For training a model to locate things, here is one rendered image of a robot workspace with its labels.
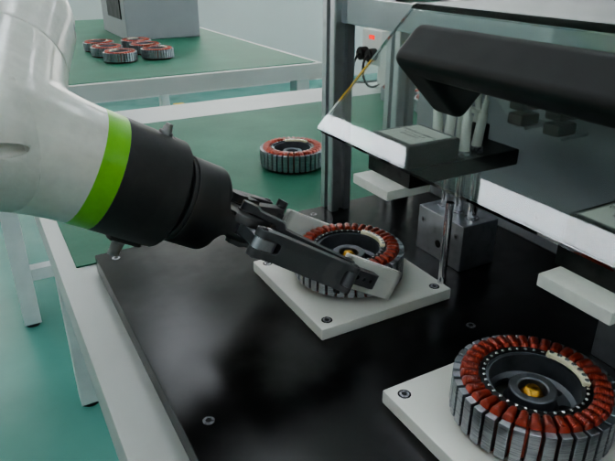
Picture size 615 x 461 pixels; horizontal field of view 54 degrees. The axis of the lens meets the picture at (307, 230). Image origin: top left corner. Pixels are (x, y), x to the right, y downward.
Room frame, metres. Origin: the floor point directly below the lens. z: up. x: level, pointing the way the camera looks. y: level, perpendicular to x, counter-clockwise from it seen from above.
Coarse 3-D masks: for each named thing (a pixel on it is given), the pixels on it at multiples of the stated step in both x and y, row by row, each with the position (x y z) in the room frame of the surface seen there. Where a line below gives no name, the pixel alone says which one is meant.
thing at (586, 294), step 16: (560, 256) 0.38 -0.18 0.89; (576, 256) 0.37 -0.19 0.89; (544, 272) 0.38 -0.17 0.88; (560, 272) 0.38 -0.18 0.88; (576, 272) 0.37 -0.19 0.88; (592, 272) 0.36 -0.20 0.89; (608, 272) 0.35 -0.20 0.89; (544, 288) 0.37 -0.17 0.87; (560, 288) 0.36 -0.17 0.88; (576, 288) 0.35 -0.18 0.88; (592, 288) 0.35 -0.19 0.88; (608, 288) 0.35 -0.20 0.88; (576, 304) 0.34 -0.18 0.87; (592, 304) 0.33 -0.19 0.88; (608, 304) 0.33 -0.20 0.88; (608, 320) 0.32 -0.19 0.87
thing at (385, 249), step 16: (336, 224) 0.60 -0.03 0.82; (352, 224) 0.59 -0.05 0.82; (320, 240) 0.56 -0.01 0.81; (336, 240) 0.58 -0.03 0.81; (352, 240) 0.58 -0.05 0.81; (368, 240) 0.57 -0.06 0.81; (384, 240) 0.56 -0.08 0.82; (368, 256) 0.57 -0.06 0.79; (384, 256) 0.52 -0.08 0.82; (400, 256) 0.53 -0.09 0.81; (320, 288) 0.50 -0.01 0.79
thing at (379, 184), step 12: (372, 168) 0.59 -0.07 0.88; (384, 168) 0.57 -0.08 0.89; (396, 168) 0.56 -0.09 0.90; (360, 180) 0.57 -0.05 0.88; (372, 180) 0.56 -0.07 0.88; (384, 180) 0.56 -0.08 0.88; (396, 180) 0.56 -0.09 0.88; (408, 180) 0.54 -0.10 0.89; (420, 180) 0.55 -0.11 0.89; (372, 192) 0.55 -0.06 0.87; (384, 192) 0.54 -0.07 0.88; (396, 192) 0.54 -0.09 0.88; (408, 192) 0.55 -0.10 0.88; (420, 192) 0.55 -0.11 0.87; (444, 192) 0.63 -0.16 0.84; (444, 204) 0.63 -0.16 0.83; (456, 204) 0.62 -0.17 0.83; (468, 216) 0.60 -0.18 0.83
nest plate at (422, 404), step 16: (448, 368) 0.39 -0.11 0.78; (400, 384) 0.37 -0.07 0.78; (416, 384) 0.37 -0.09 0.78; (432, 384) 0.37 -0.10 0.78; (448, 384) 0.37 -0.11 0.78; (384, 400) 0.36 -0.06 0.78; (400, 400) 0.35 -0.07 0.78; (416, 400) 0.35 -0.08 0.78; (432, 400) 0.35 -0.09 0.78; (448, 400) 0.35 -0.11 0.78; (400, 416) 0.35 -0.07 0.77; (416, 416) 0.34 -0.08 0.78; (432, 416) 0.34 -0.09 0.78; (448, 416) 0.34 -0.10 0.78; (416, 432) 0.33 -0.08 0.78; (432, 432) 0.32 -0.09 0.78; (448, 432) 0.32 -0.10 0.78; (432, 448) 0.31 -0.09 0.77; (448, 448) 0.31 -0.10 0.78; (464, 448) 0.31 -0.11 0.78; (480, 448) 0.31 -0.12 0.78
